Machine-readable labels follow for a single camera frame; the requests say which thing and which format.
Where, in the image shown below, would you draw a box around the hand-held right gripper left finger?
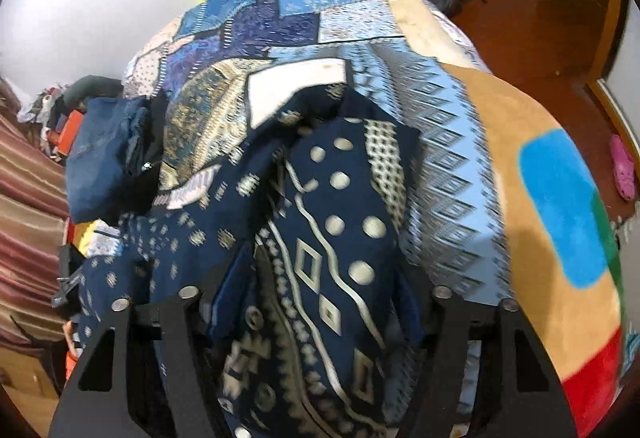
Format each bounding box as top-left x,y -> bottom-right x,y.
50,285 -> 251,438

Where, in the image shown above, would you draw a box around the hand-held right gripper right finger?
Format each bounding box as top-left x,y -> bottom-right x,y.
415,285 -> 591,438

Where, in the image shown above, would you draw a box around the navy patterned zip hoodie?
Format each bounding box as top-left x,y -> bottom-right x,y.
75,85 -> 426,438

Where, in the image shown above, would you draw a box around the cartoon print bed sheet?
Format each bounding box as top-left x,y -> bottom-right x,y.
72,218 -> 121,259

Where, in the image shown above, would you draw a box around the striped brown curtain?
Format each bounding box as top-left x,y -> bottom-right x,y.
0,78 -> 76,399

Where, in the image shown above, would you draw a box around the blue denim jeans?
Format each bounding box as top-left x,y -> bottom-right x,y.
65,96 -> 166,225

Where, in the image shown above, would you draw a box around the orange box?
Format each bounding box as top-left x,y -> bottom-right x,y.
57,110 -> 86,159

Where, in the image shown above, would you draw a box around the pile of clutter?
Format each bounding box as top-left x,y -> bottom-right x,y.
17,85 -> 71,149

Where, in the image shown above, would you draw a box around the colourful tan fleece blanket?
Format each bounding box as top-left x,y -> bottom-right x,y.
360,0 -> 628,438

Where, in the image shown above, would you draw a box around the pink slipper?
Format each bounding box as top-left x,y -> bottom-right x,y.
609,134 -> 637,203

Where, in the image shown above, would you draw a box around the blue patchwork blanket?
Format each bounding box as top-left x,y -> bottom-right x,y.
122,0 -> 511,279

